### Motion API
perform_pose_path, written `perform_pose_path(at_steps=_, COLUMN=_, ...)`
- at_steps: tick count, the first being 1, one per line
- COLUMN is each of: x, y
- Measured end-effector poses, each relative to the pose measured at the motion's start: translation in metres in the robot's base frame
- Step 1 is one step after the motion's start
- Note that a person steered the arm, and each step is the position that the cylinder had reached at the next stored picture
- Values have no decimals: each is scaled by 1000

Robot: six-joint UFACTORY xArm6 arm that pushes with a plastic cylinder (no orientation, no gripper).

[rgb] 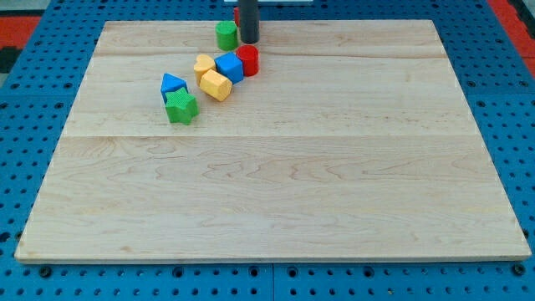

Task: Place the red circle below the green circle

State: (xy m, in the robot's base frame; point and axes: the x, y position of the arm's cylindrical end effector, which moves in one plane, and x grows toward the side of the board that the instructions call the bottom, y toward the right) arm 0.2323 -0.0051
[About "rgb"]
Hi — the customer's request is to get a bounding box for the yellow hexagon block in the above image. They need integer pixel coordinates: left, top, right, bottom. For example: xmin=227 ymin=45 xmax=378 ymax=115
xmin=200 ymin=69 xmax=233 ymax=102

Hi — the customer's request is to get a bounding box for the light wooden board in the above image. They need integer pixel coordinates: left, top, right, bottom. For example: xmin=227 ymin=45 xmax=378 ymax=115
xmin=15 ymin=20 xmax=531 ymax=264

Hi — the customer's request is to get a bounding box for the blue cube block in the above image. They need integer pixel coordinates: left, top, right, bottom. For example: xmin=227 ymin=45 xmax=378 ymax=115
xmin=215 ymin=53 xmax=244 ymax=84

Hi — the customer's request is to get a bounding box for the green star block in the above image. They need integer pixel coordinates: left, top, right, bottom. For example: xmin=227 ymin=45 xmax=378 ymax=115
xmin=165 ymin=88 xmax=199 ymax=125

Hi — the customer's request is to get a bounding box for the red cylinder block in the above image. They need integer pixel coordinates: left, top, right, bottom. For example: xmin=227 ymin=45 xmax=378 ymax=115
xmin=236 ymin=44 xmax=260 ymax=77

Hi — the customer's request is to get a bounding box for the yellow heart block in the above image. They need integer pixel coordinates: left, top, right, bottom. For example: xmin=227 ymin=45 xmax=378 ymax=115
xmin=193 ymin=54 xmax=217 ymax=84

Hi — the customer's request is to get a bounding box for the blue triangle block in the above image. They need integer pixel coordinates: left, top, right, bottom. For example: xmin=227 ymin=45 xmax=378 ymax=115
xmin=160 ymin=73 xmax=189 ymax=103

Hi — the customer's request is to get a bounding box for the green cylinder block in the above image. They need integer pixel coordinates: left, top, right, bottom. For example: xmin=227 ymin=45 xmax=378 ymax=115
xmin=215 ymin=21 xmax=238 ymax=51

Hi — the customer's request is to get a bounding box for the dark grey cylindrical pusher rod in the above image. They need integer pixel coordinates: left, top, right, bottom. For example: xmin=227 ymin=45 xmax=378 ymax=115
xmin=238 ymin=0 xmax=260 ymax=44

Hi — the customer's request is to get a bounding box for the red block behind rod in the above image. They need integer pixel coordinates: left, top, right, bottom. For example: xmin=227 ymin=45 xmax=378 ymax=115
xmin=233 ymin=7 xmax=240 ymax=27

